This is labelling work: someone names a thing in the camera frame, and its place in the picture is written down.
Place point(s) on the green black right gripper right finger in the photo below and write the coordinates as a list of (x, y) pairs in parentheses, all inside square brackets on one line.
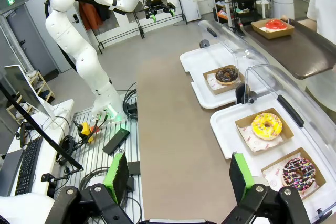
[(240, 174)]

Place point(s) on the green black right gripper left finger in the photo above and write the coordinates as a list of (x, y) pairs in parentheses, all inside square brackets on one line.
[(118, 174)]

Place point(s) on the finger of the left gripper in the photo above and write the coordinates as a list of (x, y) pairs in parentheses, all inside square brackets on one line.
[(154, 18), (172, 12)]

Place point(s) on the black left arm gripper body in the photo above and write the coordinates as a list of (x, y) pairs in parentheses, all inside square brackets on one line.
[(156, 5)]

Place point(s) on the red glazed donut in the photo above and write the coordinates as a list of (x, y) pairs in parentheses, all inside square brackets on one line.
[(270, 26)]

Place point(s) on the cardboard box of red donut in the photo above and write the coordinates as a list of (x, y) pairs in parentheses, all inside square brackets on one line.
[(273, 35)]

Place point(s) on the brown serving tray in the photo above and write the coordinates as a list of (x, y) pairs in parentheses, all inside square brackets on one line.
[(302, 53)]

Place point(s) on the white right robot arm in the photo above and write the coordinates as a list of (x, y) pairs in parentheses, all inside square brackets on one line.
[(23, 208)]

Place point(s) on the aluminium robot base platform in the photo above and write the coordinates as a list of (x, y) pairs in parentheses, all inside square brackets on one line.
[(97, 153)]

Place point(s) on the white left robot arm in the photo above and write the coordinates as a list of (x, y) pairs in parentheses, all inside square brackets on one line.
[(84, 58)]

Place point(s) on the printed paper under sprinkle chocolate donut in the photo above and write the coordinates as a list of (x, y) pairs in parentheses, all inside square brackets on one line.
[(273, 176)]

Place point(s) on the printed paper under yellow donut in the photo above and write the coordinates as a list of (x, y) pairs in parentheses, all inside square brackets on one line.
[(252, 142)]

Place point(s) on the yellow glazed sprinkle donut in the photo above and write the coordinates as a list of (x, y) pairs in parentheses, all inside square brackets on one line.
[(258, 129)]

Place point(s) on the cardboard box of yellow donut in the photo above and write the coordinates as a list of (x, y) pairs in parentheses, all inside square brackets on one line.
[(287, 129)]

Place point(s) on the chocolate donut with colourful sprinkles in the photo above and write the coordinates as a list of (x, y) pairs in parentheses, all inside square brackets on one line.
[(305, 179)]

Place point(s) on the printed paper under plain chocolate donut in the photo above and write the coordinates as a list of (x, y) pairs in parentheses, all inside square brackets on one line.
[(212, 81)]

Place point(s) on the cardboard box of sprinkle chocolate donut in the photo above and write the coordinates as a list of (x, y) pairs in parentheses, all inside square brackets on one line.
[(321, 179)]

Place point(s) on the plain chocolate donut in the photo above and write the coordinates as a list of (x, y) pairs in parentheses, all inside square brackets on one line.
[(223, 78)]

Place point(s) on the cardboard box of plain chocolate donut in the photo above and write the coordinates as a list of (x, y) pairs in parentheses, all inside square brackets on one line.
[(218, 90)]

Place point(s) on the person in white shirt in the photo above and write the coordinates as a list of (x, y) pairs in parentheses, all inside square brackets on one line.
[(323, 3)]

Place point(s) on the person's hand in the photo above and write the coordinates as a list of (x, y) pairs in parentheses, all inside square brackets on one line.
[(284, 17)]

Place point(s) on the small black box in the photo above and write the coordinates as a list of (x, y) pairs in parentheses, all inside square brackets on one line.
[(134, 167)]

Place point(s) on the black clothes rack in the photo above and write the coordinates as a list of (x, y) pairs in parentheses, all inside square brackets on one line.
[(136, 22)]

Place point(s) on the white floor appliance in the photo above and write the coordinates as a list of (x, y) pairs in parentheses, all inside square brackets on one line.
[(190, 9)]

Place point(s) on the flat black rectangular device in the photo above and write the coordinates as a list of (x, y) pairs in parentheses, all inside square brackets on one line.
[(115, 141)]

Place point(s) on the large white plastic tray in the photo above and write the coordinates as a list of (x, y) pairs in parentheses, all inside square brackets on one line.
[(223, 134)]

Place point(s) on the black lid hinge knob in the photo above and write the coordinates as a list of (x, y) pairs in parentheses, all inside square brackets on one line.
[(240, 93), (204, 43), (319, 212)]

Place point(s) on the yellow emergency stop box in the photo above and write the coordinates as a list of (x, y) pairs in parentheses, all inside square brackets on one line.
[(86, 129)]

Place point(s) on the small white plastic tray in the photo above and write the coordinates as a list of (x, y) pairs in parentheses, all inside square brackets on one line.
[(191, 64)]

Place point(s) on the orange hanging jacket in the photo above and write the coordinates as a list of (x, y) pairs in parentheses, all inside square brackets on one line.
[(88, 16)]

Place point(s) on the clear lid of small tray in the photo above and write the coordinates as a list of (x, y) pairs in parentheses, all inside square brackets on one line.
[(236, 43)]

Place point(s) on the white computer desk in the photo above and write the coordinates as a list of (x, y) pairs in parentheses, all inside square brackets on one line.
[(52, 142)]

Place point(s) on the black diagonal pole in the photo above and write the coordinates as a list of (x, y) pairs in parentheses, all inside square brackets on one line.
[(39, 129)]

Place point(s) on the black keyboard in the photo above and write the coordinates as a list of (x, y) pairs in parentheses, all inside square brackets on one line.
[(27, 166)]

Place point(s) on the clear lid of large tray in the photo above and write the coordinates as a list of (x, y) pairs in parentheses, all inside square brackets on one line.
[(267, 82)]

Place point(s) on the dark flat panel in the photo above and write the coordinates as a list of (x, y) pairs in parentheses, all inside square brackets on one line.
[(9, 171)]

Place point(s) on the white cylindrical bin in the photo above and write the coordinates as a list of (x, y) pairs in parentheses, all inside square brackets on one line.
[(283, 1)]

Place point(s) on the wooden shelf rack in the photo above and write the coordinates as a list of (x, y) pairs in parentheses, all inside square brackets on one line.
[(44, 87)]

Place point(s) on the grey door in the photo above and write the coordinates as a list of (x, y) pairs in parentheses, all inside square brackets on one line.
[(29, 37)]

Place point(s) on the white computer monitor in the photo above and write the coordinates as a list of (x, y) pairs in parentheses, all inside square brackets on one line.
[(23, 87)]

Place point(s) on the small black clamp mount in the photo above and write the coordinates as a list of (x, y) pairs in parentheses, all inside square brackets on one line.
[(52, 176)]

